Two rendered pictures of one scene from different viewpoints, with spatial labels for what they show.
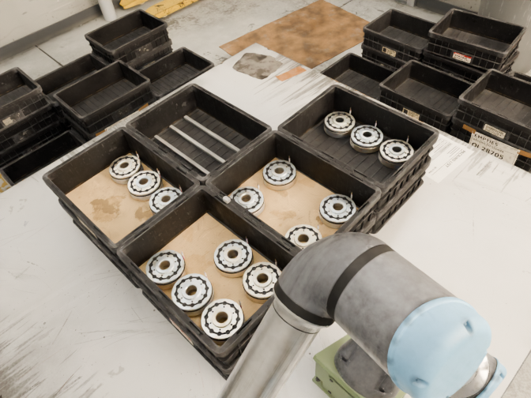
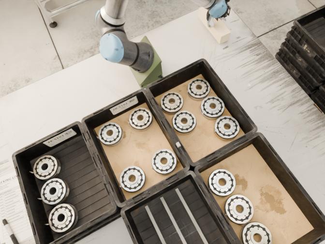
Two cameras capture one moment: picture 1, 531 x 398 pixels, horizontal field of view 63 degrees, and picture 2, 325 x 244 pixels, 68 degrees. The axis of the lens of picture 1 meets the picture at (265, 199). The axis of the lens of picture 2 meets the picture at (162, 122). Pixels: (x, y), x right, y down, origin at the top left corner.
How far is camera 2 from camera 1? 103 cm
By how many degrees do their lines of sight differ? 62
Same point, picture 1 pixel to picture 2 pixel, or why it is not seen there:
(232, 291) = (189, 106)
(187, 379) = not seen: hidden behind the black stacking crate
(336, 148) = (80, 195)
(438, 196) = not seen: hidden behind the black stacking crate
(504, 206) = (15, 133)
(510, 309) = (63, 82)
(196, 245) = (205, 142)
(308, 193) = (121, 158)
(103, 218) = (272, 190)
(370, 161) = (66, 171)
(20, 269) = not seen: outside the picture
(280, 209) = (144, 151)
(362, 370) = (144, 45)
